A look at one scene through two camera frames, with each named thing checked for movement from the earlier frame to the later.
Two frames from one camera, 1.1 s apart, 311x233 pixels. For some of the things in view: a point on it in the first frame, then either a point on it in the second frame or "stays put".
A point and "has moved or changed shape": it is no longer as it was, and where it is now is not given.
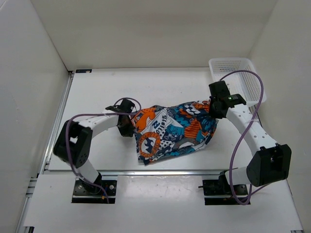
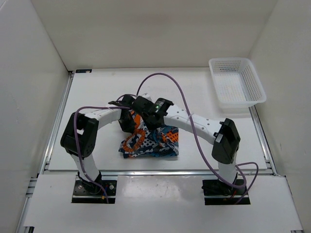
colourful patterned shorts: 162,132 has moved or changed shape
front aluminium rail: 158,173 stays put
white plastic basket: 241,77 stays put
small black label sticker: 83,71 stays put
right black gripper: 212,114 to 150,126
